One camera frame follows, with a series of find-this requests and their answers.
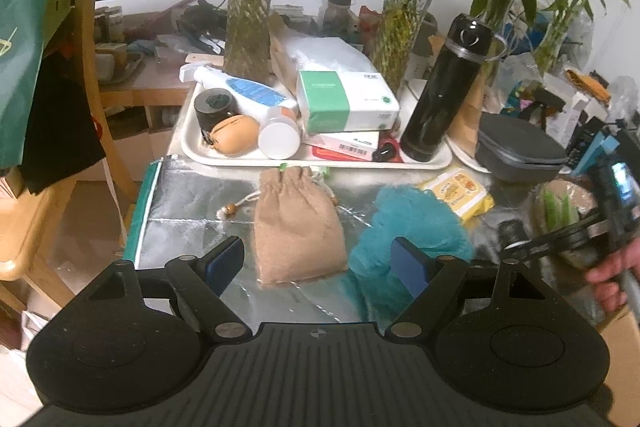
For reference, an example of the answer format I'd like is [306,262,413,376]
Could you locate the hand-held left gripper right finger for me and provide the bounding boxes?
[385,237,548,342]

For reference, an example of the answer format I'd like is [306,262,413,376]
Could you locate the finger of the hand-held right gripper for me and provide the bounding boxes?
[500,213,609,264]
[496,218,531,252]

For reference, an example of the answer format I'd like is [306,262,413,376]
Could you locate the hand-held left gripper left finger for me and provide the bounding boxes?
[82,236,253,344]

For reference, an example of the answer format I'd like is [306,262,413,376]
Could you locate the teal mesh bath pouf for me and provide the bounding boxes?
[347,185,476,323]

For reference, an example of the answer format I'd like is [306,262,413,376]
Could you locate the yellow wet wipes pack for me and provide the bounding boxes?
[417,167,496,223]

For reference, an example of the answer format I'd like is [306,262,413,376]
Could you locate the brown burlap drawstring pouch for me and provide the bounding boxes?
[252,167,349,290]

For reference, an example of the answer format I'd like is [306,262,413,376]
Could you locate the person's right hand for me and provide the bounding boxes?
[585,237,640,314]

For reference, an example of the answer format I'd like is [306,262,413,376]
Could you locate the green white tissue packet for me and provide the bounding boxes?
[542,187,576,233]

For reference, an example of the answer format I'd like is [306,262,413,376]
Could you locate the light blue box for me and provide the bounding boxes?
[572,129,621,172]

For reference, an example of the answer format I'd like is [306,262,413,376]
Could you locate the silver foil mat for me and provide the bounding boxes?
[124,157,551,323]

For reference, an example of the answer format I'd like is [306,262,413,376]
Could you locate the white plate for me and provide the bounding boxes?
[447,142,493,172]

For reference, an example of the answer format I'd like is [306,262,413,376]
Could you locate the grey zip case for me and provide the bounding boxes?
[474,112,571,184]

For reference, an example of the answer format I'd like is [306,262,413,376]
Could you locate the brown paper bag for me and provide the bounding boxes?
[447,72,488,158]
[267,12,301,92]

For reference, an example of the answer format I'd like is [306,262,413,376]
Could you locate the orange yellow packet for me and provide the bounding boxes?
[565,69,612,102]

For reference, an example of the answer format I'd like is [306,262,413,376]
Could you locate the black mini tripod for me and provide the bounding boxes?
[520,87,566,132]

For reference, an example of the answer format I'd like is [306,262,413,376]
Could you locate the brown egg-shaped pouch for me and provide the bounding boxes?
[210,114,261,156]

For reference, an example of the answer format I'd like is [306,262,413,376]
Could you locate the red flat packet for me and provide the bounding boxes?
[312,147,401,164]

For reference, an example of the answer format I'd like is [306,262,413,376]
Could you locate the white jar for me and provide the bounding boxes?
[258,104,302,160]

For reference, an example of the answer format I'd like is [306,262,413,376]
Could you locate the white plastic tray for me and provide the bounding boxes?
[181,82,453,170]

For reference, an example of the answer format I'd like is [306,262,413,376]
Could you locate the red white flat box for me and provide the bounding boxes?
[302,131,381,158]

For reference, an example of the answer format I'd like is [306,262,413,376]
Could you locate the black tape roll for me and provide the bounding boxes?
[194,89,240,142]

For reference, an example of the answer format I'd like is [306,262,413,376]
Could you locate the black thermos bottle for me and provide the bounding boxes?
[400,13,508,162]

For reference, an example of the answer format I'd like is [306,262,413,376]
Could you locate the white spray bottle blue label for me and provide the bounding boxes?
[181,62,296,112]

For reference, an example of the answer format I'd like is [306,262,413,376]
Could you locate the green white tissue box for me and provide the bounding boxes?
[296,69,401,134]

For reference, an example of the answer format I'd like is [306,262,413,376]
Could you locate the wooden side table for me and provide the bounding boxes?
[95,52,201,158]

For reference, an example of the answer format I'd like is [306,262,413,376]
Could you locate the wooden chair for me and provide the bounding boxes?
[0,0,146,308]

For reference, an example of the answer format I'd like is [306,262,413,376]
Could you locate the white plastic bag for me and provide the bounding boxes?
[287,34,378,80]

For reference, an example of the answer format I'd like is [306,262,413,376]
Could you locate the green paper bag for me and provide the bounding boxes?
[0,0,81,168]

